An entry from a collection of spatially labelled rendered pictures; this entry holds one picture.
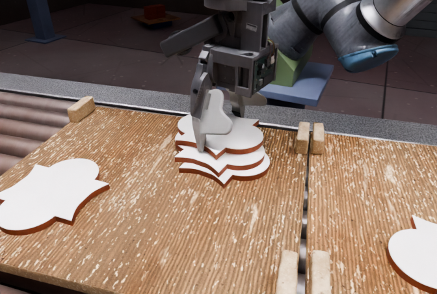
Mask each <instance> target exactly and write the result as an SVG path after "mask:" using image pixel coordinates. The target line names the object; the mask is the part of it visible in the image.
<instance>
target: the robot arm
mask: <svg viewBox="0 0 437 294"><path fill-rule="evenodd" d="M432 1H433V0H290V1H288V2H286V3H284V4H282V5H280V6H278V7H276V0H204V6H205V7H207V8H212V9H215V10H218V14H214V15H212V16H210V17H208V18H206V19H204V20H202V21H200V22H198V23H197V24H195V25H193V26H191V27H189V28H187V29H185V30H177V31H174V32H173V33H171V34H170V36H169V37H168V38H167V39H166V40H163V41H162V42H161V43H160V46H161V49H162V50H163V53H164V55H165V57H167V58H169V57H171V56H173V55H179V56H183V55H186V54H188V53H189V52H190V51H191V49H192V47H194V46H196V45H198V44H201V43H202V42H204V44H205V45H203V46H202V50H201V52H200V55H199V57H198V58H199V61H198V63H197V67H196V72H195V75H194V77H193V80H192V85H191V116H192V128H193V131H194V137H195V140H196V145H197V149H198V151H199V152H204V146H205V142H206V139H207V138H206V135H228V134H229V133H230V132H231V130H232V126H233V123H232V121H231V119H230V118H229V117H228V116H227V115H226V114H225V113H224V111H223V109H222V106H223V103H224V95H223V93H222V91H221V90H219V89H213V90H212V86H214V87H215V86H218V87H222V88H225V89H226V90H227V91H228V92H229V94H230V102H231V104H232V113H233V114H234V115H235V116H237V117H240V118H244V115H245V105H250V106H264V105H266V104H267V99H266V97H265V96H264V95H262V94H260V93H259V92H258V91H259V90H261V89H262V88H264V87H265V86H267V85H268V84H269V83H271V82H272V81H275V80H276V65H277V58H278V50H280V51H281V52H282V53H283V54H284V55H285V56H286V57H288V58H290V59H292V60H299V59H300V58H301V57H303V56H304V55H305V54H306V52H307V51H308V50H309V48H310V47H311V45H312V44H313V43H314V41H315V39H316V38H317V37H318V36H319V35H320V34H322V33H324V34H325V36H326V37H327V39H328V41H329V42H330V45H331V46H332V48H333V50H334V52H335V53H336V55H337V57H338V61H340V62H341V63H342V65H343V67H344V69H346V71H348V72H350V73H358V72H364V71H366V70H370V69H372V68H375V67H377V66H380V65H381V64H384V63H385V62H387V61H389V60H390V59H392V58H393V57H394V56H396V54H397V53H398V52H399V49H398V45H397V44H395V43H396V42H397V41H398V40H399V39H401V38H402V37H403V36H404V34H405V32H406V24H407V23H408V22H409V21H410V20H411V19H412V18H414V17H415V16H416V15H417V14H418V13H420V12H421V11H422V10H423V9H424V8H425V7H426V6H427V5H428V4H430V3H431V2H432ZM268 37H269V38H270V39H268ZM267 40H270V41H271V42H269V41H267Z"/></svg>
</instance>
